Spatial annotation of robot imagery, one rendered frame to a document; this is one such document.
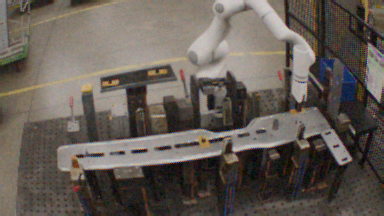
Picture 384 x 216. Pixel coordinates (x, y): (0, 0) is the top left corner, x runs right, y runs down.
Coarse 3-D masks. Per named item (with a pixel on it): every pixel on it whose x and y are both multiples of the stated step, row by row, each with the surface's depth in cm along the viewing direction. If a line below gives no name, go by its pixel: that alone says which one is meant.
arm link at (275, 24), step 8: (264, 16) 187; (272, 16) 186; (272, 24) 186; (280, 24) 185; (272, 32) 189; (280, 32) 185; (288, 32) 186; (280, 40) 188; (288, 40) 189; (296, 40) 190; (304, 40) 189; (312, 56) 188; (312, 64) 190
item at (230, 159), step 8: (232, 152) 183; (224, 160) 179; (232, 160) 177; (224, 168) 180; (232, 168) 179; (224, 176) 182; (232, 176) 181; (224, 184) 184; (232, 184) 185; (224, 192) 187; (232, 192) 188; (224, 200) 190; (232, 200) 190; (216, 208) 199; (224, 208) 193; (232, 208) 194
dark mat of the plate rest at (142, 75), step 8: (128, 72) 215; (136, 72) 215; (144, 72) 214; (168, 72) 213; (104, 80) 210; (112, 80) 210; (120, 80) 209; (128, 80) 209; (136, 80) 208; (144, 80) 208; (152, 80) 208; (104, 88) 203
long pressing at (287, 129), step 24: (264, 120) 208; (288, 120) 207; (312, 120) 206; (72, 144) 191; (96, 144) 193; (120, 144) 194; (144, 144) 195; (168, 144) 195; (216, 144) 194; (240, 144) 194; (264, 144) 193; (96, 168) 179
